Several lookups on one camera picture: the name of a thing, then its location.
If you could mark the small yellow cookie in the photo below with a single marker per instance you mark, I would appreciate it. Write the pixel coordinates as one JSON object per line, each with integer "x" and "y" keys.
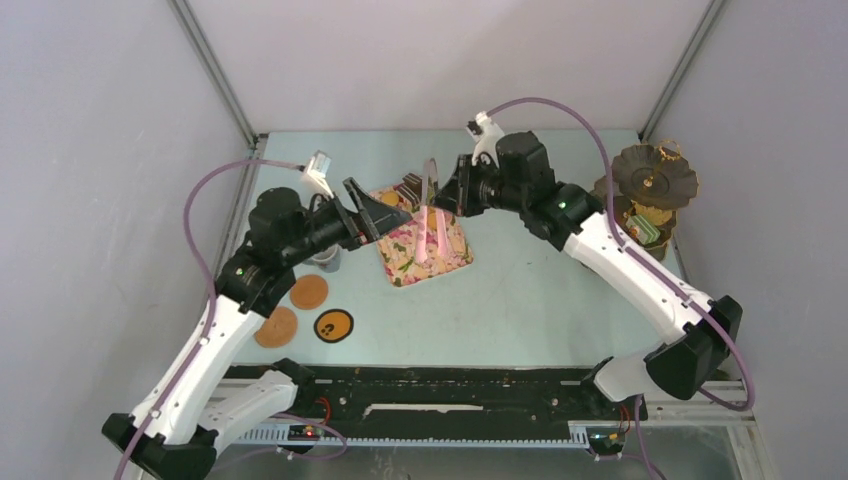
{"x": 390, "y": 198}

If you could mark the upper wooden round coaster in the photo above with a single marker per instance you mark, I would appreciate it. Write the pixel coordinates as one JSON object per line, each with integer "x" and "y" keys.
{"x": 309, "y": 292}

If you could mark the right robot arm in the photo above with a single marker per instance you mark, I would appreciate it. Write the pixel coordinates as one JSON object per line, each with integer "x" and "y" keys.
{"x": 693, "y": 327}

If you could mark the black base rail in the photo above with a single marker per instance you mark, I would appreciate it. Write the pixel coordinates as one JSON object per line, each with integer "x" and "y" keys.
{"x": 445, "y": 404}

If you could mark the orange question mark coaster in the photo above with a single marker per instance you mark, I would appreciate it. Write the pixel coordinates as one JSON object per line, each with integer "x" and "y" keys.
{"x": 333, "y": 326}

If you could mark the orange round biscuit lower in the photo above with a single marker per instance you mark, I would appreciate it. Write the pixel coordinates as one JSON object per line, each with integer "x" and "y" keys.
{"x": 432, "y": 220}

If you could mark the striped chocolate cake slice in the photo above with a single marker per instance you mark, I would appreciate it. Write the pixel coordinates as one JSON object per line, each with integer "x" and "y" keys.
{"x": 410, "y": 192}

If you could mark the three tier black cake stand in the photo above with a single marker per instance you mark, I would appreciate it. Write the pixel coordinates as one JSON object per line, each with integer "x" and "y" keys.
{"x": 654, "y": 181}

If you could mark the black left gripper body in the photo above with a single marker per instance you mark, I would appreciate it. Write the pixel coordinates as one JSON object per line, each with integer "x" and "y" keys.
{"x": 327, "y": 227}

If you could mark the floral rectangular tray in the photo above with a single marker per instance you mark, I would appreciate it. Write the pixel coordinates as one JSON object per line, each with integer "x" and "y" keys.
{"x": 397, "y": 249}

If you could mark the wooden round coaster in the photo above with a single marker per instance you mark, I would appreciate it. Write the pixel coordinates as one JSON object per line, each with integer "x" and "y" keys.
{"x": 278, "y": 330}
{"x": 309, "y": 292}

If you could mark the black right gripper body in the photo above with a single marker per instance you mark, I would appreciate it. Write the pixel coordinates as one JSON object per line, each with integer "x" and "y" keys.
{"x": 485, "y": 190}

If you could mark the green striped cake slice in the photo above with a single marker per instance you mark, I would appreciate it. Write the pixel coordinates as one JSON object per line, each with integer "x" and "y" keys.
{"x": 642, "y": 230}

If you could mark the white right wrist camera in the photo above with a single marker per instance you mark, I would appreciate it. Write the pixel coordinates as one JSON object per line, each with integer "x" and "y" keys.
{"x": 485, "y": 133}

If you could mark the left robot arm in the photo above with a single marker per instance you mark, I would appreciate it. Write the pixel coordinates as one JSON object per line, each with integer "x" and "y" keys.
{"x": 174, "y": 433}

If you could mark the chocolate cake piece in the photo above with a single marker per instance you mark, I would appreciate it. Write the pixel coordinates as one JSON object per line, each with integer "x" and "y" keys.
{"x": 413, "y": 180}

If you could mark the lower wooden round coaster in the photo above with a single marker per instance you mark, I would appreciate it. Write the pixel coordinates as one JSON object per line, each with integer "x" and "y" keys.
{"x": 278, "y": 330}

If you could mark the blue grey mug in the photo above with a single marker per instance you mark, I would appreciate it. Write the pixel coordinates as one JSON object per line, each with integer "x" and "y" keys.
{"x": 328, "y": 261}

